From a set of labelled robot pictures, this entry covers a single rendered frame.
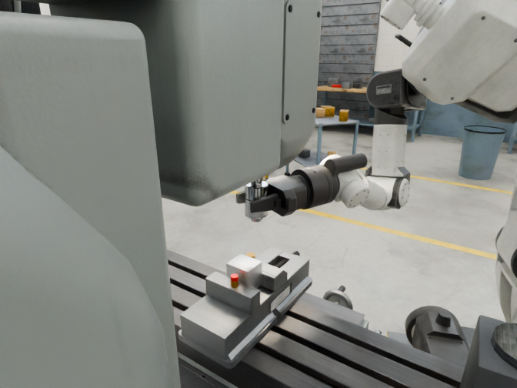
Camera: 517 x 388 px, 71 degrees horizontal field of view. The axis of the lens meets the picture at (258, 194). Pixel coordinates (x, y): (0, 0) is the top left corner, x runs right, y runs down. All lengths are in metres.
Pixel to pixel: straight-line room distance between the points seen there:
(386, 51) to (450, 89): 7.42
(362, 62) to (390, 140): 7.38
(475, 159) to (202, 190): 5.09
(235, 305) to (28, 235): 0.61
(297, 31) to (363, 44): 7.83
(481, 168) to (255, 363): 4.88
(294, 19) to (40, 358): 0.50
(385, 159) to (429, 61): 0.29
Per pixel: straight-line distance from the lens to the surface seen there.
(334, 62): 8.65
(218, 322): 0.77
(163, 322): 0.35
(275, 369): 0.78
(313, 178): 0.75
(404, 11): 0.96
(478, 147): 5.35
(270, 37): 0.48
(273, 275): 0.82
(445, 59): 0.94
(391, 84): 1.06
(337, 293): 1.40
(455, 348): 1.47
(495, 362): 0.61
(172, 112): 0.39
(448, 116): 8.17
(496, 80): 0.96
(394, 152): 1.07
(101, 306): 0.27
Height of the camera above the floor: 1.50
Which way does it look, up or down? 21 degrees down
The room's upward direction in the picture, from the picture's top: straight up
